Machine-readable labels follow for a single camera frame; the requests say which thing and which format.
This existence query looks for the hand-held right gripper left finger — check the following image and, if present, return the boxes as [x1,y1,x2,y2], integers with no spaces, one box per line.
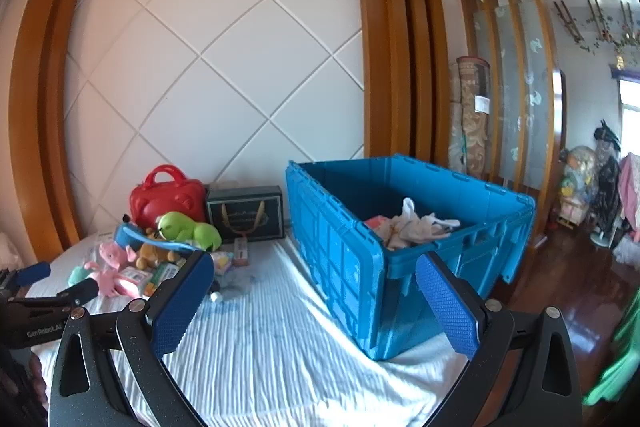
[48,249,216,427]

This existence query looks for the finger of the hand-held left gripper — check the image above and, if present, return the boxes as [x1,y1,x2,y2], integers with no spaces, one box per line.
[7,278,100,309]
[0,261,52,294]

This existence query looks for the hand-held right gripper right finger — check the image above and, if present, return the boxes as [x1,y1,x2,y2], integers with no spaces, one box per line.
[415,251,583,427]

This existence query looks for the blue plastic storage crate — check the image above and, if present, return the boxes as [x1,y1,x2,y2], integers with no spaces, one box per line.
[285,153,537,362]

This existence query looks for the pink plush toy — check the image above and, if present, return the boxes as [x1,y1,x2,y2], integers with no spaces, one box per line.
[82,261,126,299]
[98,241,138,270]

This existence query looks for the green and white box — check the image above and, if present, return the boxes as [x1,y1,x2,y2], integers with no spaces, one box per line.
[147,263,183,296]

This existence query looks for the brown plush toy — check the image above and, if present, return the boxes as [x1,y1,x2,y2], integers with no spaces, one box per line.
[135,242,181,270]

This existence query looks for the blue curved toy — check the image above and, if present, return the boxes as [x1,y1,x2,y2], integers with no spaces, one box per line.
[114,222,197,258]

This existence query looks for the white striped bed sheet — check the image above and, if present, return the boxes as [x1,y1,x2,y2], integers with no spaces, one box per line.
[25,232,471,427]

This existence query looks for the white clothes in crate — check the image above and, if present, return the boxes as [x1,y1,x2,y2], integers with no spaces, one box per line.
[385,197,461,251]

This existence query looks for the red bear-shaped case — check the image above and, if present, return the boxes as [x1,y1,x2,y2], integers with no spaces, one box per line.
[129,164,208,232]

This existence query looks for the dark green gift box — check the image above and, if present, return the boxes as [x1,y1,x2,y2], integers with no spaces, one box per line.
[205,185,287,244]

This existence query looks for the green cloth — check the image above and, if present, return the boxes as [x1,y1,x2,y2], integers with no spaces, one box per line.
[582,292,640,408]

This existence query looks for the clear bag of toys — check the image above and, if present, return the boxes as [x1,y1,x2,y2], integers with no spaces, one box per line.
[557,146,601,228]

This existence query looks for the black hanging clothing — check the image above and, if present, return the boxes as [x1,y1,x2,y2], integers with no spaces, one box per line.
[594,119,623,229]

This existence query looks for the wooden partition screen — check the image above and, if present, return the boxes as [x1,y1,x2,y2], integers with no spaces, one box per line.
[452,0,558,244]

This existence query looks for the pink hanging clothing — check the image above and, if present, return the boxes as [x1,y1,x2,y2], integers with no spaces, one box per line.
[617,154,640,234]

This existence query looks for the window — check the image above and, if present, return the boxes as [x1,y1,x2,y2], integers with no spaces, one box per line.
[617,77,640,142]

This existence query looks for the wooden wall frame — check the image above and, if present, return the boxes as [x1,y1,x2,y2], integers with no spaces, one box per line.
[9,0,451,253]

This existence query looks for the artificial vine wall decoration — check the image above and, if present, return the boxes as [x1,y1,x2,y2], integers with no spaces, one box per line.
[552,0,640,58]

